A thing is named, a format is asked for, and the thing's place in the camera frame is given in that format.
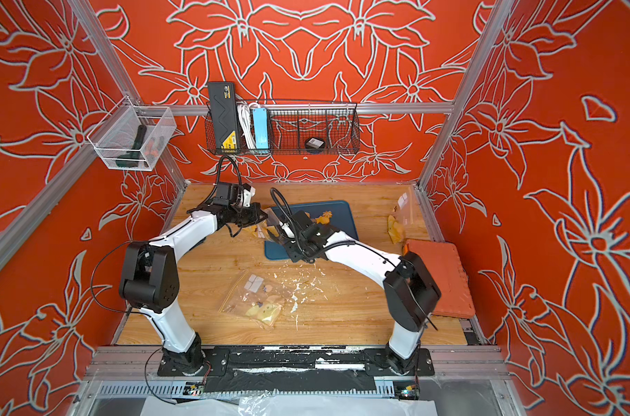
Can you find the white coiled cable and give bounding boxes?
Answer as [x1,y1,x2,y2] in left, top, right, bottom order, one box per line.
[238,101,258,152]

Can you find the dark green tool handle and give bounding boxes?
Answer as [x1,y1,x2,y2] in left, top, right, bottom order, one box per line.
[116,124,147,168]

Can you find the orange plastic tool case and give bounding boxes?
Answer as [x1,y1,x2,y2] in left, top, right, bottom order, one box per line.
[404,239,475,319]

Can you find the orange fish cookie large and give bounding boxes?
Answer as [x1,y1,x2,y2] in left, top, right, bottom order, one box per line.
[316,216,331,225]

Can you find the black box yellow label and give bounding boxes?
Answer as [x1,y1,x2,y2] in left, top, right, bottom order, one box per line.
[208,81,240,154]

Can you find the black wire wall basket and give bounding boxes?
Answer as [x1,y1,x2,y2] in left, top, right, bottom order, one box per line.
[204,101,361,156]

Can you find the clear acrylic wall bin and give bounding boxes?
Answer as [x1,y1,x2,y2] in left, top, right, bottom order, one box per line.
[86,96,176,172]

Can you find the black mounting base rail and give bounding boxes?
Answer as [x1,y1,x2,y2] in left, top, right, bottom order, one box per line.
[156,345,436,379]

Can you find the clear bag yellow dog print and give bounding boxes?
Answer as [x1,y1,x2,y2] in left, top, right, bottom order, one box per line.
[387,190,419,244]

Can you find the small black round device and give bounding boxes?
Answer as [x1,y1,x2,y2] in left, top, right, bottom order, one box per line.
[305,137,326,154]

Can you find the teal plastic tray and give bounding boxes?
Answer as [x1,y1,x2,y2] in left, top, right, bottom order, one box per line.
[264,200,358,261]

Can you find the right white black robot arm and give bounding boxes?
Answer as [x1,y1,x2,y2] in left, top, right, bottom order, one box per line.
[268,187,441,375]

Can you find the metal kitchen tongs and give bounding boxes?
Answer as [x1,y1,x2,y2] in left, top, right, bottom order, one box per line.
[264,211,291,245]

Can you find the light blue box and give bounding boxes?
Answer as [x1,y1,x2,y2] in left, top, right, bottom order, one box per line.
[252,107,270,153]

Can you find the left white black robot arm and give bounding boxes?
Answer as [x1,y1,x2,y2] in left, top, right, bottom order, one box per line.
[119,155,266,374]

